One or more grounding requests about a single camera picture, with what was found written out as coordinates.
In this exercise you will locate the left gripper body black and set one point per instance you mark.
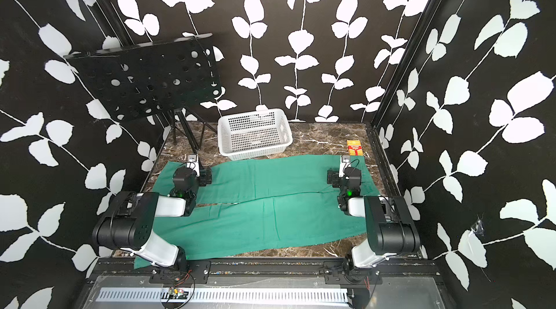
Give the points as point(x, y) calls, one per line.
point(204, 176)

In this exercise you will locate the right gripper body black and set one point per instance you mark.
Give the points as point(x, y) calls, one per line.
point(332, 176)

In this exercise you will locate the green long pants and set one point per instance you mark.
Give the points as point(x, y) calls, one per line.
point(255, 205)

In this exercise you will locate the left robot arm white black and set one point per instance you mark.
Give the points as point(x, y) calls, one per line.
point(127, 224)

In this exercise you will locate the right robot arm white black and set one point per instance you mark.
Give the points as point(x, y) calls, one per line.
point(390, 229)

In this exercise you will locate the yellow red small box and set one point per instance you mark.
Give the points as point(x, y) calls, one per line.
point(355, 148)

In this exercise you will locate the white plastic basket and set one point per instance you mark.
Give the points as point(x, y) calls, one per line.
point(253, 134)

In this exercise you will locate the black perforated music stand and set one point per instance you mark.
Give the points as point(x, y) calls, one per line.
point(149, 79)

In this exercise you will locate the small green circuit board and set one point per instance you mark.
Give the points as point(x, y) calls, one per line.
point(174, 295)

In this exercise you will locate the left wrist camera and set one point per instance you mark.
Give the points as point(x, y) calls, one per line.
point(192, 162)

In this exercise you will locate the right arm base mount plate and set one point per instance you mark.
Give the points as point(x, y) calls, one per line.
point(342, 272)

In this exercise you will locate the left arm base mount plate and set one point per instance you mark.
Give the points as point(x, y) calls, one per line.
point(196, 271)

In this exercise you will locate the white slotted cable duct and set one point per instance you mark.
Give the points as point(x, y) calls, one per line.
point(287, 296)

